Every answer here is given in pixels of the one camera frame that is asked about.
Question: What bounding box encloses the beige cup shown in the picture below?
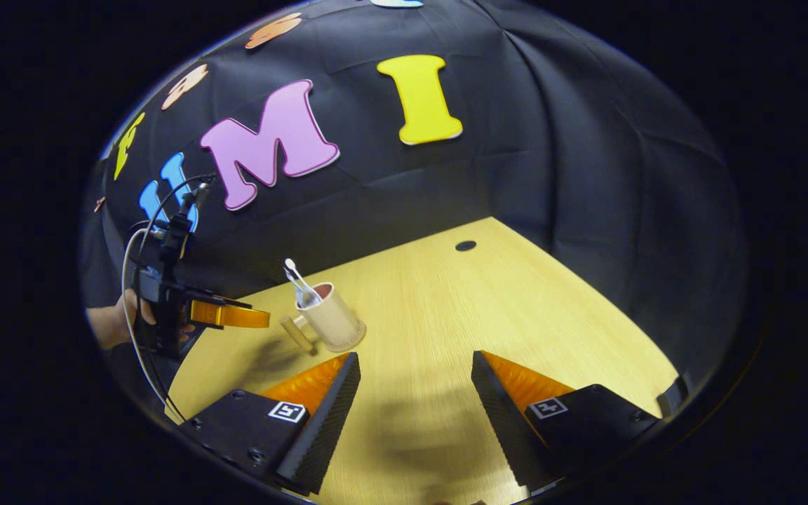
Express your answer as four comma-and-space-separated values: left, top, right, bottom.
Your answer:
280, 282, 367, 354

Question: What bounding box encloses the black backdrop cloth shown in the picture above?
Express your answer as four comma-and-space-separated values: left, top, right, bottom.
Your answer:
80, 0, 748, 379

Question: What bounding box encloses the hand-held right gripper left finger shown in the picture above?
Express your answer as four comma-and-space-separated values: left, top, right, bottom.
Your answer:
178, 351, 362, 495

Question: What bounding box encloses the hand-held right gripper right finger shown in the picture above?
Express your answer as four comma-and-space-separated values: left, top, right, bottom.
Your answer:
471, 350, 660, 490

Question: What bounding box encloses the wooden desktop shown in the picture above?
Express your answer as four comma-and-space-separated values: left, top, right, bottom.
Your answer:
166, 216, 680, 505

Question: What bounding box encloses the white cable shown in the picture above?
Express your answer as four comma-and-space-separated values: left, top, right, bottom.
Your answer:
121, 228, 187, 425

